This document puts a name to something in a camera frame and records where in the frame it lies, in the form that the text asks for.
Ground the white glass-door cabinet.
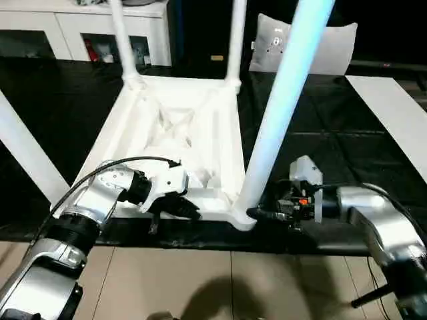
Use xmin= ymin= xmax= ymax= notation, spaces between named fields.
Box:
xmin=0 ymin=3 xmax=173 ymax=67

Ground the white flat board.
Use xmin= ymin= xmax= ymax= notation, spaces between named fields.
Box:
xmin=345 ymin=75 xmax=427 ymax=184

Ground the black mat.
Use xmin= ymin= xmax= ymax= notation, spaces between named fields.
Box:
xmin=0 ymin=56 xmax=427 ymax=256

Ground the white plastic table top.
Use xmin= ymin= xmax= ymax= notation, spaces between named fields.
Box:
xmin=49 ymin=75 xmax=258 ymax=233

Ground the grey pillow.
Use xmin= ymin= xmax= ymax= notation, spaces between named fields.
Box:
xmin=249 ymin=13 xmax=358 ymax=77

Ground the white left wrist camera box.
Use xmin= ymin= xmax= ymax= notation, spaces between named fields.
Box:
xmin=139 ymin=163 xmax=191 ymax=214

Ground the black case with gold label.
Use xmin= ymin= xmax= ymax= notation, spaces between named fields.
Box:
xmin=166 ymin=0 xmax=261 ymax=77

